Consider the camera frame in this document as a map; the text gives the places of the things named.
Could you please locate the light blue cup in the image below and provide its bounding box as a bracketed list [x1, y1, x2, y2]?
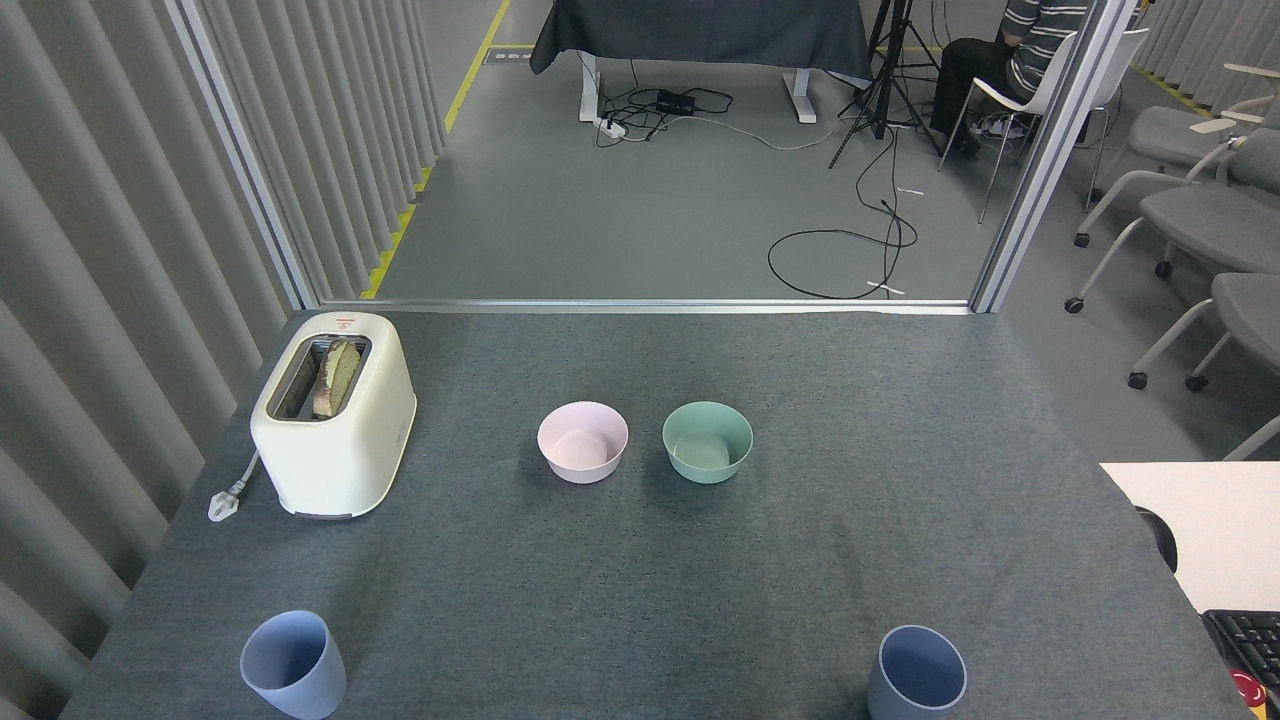
[866, 625, 968, 720]
[239, 610, 347, 720]

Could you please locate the pink bowl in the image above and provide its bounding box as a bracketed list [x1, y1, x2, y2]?
[537, 401, 630, 485]

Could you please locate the green bowl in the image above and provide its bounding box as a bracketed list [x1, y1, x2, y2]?
[662, 401, 754, 485]

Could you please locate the bread slice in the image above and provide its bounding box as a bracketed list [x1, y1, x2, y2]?
[311, 338, 362, 419]

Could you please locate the cream white toaster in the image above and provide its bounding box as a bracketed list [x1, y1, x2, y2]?
[250, 311, 417, 520]

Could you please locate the table with dark cloth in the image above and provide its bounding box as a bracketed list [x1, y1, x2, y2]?
[529, 0, 874, 124]

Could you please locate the black tripod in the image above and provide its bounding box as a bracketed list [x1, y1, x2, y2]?
[828, 0, 946, 169]

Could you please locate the white chair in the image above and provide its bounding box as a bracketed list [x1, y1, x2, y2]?
[938, 28, 1151, 223]

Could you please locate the person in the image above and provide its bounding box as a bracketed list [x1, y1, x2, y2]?
[930, 0, 1091, 156]

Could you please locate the black round object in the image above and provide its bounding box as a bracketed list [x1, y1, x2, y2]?
[1135, 506, 1179, 573]

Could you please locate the grey wheeled chair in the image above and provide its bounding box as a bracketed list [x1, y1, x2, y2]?
[1064, 130, 1280, 314]
[1128, 272, 1280, 393]
[1075, 62, 1280, 248]

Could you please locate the white desk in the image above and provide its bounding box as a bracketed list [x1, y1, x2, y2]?
[1100, 461, 1280, 614]

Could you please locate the black keyboard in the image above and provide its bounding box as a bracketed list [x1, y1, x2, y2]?
[1201, 609, 1280, 691]

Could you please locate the red round item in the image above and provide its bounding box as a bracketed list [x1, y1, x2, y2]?
[1230, 668, 1269, 716]

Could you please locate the silver frame rail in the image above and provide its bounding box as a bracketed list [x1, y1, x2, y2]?
[318, 298, 976, 317]

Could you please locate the black looped floor cable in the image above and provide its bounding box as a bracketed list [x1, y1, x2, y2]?
[767, 125, 919, 301]

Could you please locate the white floor cable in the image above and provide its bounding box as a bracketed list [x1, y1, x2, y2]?
[690, 113, 851, 151]

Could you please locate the silver frame post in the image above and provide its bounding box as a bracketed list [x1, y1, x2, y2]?
[165, 0, 323, 311]
[970, 0, 1141, 314]

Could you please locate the white toaster plug cable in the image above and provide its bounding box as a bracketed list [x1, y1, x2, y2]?
[208, 450, 263, 523]

